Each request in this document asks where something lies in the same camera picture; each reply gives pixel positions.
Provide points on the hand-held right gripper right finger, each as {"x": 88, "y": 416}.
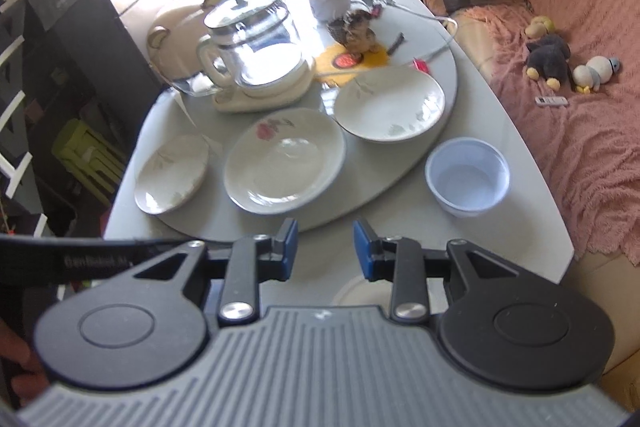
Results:
{"x": 364, "y": 254}

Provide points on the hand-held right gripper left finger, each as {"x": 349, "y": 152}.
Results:
{"x": 286, "y": 254}

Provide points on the rose-print plate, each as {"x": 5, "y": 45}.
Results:
{"x": 285, "y": 162}

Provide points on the white bowl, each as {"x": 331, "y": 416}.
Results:
{"x": 467, "y": 177}

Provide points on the small leaf-print plate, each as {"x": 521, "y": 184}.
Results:
{"x": 172, "y": 174}

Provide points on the large leaf-print plate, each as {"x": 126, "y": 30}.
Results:
{"x": 390, "y": 104}

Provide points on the person's left hand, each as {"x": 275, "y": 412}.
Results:
{"x": 25, "y": 387}

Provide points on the plain white plate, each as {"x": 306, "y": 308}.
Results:
{"x": 362, "y": 294}

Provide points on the glass turntable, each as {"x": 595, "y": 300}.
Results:
{"x": 390, "y": 167}

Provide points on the green plastic stools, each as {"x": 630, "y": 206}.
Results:
{"x": 87, "y": 157}

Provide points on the cream kettle base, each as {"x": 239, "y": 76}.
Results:
{"x": 265, "y": 99}

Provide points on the yellow sunflower mat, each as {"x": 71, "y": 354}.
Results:
{"x": 372, "y": 59}

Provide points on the red and yellow lighter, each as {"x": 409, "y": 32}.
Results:
{"x": 421, "y": 66}

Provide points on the white slatted rack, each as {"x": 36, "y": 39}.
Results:
{"x": 12, "y": 52}

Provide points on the dark hair clip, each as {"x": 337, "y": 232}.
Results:
{"x": 396, "y": 44}

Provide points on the glass kettle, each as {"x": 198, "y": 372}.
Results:
{"x": 255, "y": 42}

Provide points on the brown dog figurine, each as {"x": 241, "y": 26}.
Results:
{"x": 357, "y": 32}

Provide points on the pink blanket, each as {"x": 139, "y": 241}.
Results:
{"x": 575, "y": 147}

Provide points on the black shelf unit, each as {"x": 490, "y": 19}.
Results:
{"x": 85, "y": 22}

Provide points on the white remote control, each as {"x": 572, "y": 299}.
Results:
{"x": 551, "y": 101}

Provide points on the cream cooker with bear ears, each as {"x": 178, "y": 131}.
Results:
{"x": 175, "y": 37}

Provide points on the white power plug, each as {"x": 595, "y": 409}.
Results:
{"x": 382, "y": 0}

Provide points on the dark grey plush toy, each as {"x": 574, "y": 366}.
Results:
{"x": 550, "y": 57}

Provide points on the yellow plush toy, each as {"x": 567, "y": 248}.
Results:
{"x": 541, "y": 26}

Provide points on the white and blue plush toy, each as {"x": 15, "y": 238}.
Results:
{"x": 597, "y": 72}

